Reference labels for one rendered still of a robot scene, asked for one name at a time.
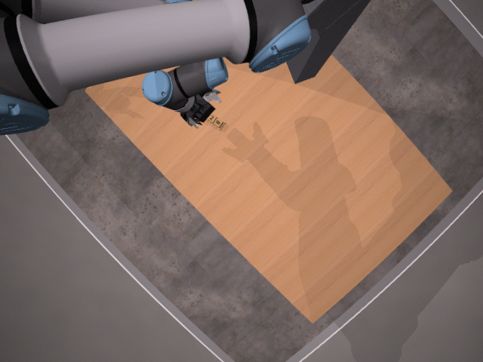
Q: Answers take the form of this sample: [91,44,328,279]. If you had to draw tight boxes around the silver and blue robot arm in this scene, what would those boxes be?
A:
[0,0,314,135]

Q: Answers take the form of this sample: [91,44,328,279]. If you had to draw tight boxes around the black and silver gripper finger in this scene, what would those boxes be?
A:
[180,113,198,128]
[200,89,221,103]

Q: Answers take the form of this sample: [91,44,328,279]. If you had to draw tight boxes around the tan wooden number cube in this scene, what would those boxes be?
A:
[208,113,217,123]
[214,118,223,128]

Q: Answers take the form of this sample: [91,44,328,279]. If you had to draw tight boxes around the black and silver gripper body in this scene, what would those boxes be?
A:
[184,94,216,125]

